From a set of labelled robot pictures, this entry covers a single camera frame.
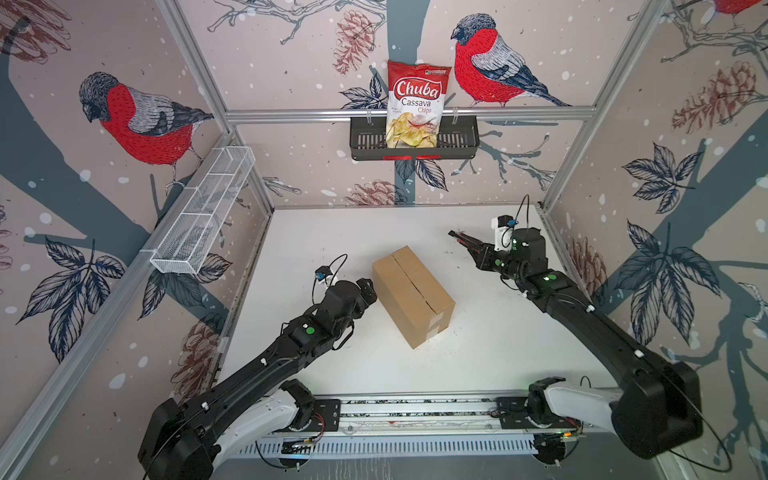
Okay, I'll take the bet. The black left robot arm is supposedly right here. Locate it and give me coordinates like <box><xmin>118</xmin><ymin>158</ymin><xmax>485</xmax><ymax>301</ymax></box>
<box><xmin>138</xmin><ymin>278</ymin><xmax>377</xmax><ymax>479</ymax></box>

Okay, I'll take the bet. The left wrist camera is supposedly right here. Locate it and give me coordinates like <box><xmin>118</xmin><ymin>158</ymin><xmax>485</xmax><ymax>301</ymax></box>
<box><xmin>315</xmin><ymin>265</ymin><xmax>334</xmax><ymax>285</ymax></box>

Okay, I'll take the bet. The black wire wall basket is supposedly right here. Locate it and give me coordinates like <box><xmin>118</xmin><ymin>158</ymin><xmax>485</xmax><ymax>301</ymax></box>
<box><xmin>349</xmin><ymin>115</ymin><xmax>480</xmax><ymax>161</ymax></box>

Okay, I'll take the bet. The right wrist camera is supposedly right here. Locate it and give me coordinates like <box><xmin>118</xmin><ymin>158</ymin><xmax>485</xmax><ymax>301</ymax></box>
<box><xmin>491</xmin><ymin>215</ymin><xmax>517</xmax><ymax>251</ymax></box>

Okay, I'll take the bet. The white wire mesh shelf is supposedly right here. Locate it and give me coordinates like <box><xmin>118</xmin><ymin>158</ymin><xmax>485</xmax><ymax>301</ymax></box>
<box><xmin>150</xmin><ymin>146</ymin><xmax>255</xmax><ymax>275</ymax></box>

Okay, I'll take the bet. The Chuba cassava chips bag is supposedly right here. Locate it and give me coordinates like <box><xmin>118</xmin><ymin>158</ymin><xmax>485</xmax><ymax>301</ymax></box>
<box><xmin>385</xmin><ymin>62</ymin><xmax>451</xmax><ymax>148</ymax></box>

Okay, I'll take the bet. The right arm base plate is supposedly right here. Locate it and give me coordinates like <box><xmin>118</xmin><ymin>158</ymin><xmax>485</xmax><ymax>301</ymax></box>
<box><xmin>489</xmin><ymin>397</ymin><xmax>581</xmax><ymax>430</ymax></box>

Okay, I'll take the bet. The aluminium frame crossbar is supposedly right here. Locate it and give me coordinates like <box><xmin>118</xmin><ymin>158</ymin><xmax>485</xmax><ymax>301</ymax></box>
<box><xmin>224</xmin><ymin>106</ymin><xmax>598</xmax><ymax>125</ymax></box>

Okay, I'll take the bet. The brown cardboard express box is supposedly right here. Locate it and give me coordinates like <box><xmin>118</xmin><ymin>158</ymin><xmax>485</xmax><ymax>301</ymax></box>
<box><xmin>372</xmin><ymin>246</ymin><xmax>456</xmax><ymax>349</ymax></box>

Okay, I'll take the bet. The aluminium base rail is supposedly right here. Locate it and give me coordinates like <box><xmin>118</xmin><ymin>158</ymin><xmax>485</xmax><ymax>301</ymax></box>
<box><xmin>173</xmin><ymin>391</ymin><xmax>667</xmax><ymax>434</ymax></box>

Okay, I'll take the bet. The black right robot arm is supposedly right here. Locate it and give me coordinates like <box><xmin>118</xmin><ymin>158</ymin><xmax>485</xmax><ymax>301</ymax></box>
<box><xmin>449</xmin><ymin>228</ymin><xmax>704</xmax><ymax>459</ymax></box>

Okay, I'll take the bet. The red black utility knife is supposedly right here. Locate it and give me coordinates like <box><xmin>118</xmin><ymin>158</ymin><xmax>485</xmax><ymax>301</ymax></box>
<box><xmin>448</xmin><ymin>230</ymin><xmax>487</xmax><ymax>251</ymax></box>

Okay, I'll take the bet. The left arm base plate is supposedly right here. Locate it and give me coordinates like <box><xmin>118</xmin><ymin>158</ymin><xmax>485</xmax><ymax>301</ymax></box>
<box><xmin>275</xmin><ymin>398</ymin><xmax>341</xmax><ymax>434</ymax></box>

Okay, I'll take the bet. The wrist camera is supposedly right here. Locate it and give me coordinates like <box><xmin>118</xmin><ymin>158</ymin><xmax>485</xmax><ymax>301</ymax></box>
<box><xmin>491</xmin><ymin>215</ymin><xmax>517</xmax><ymax>251</ymax></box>
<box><xmin>315</xmin><ymin>265</ymin><xmax>334</xmax><ymax>285</ymax></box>

